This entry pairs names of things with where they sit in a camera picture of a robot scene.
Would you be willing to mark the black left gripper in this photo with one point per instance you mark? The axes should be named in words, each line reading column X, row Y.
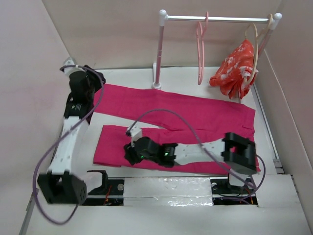
column 93, row 76

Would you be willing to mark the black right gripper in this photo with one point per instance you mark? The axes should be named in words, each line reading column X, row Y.
column 131, row 154

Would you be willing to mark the pink trousers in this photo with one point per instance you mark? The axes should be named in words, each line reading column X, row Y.
column 210, row 118

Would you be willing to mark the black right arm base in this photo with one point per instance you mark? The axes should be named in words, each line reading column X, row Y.
column 225, row 194

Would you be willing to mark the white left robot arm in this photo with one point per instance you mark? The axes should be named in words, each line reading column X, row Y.
column 64, row 183

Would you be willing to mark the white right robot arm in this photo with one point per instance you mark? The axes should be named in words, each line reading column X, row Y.
column 233, row 150

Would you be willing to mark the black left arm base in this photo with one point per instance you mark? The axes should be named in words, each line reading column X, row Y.
column 110, row 193

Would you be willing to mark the pink plastic hanger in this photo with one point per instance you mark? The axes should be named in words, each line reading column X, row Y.
column 200, row 32

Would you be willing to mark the beige wooden hanger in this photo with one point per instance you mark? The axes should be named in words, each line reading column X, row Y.
column 256, row 46

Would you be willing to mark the orange floral garment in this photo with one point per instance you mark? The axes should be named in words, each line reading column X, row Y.
column 236, row 74

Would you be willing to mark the white clothes rack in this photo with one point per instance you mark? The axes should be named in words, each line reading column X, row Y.
column 164, row 17

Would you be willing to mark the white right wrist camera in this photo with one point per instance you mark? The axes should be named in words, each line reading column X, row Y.
column 135, row 133

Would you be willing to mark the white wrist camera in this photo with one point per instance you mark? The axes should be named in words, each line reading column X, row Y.
column 135, row 133
column 69, row 66

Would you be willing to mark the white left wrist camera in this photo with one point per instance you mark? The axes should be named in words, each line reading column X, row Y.
column 69, row 66

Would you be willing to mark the metal rail left edge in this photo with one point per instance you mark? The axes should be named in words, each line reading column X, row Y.
column 29, row 211

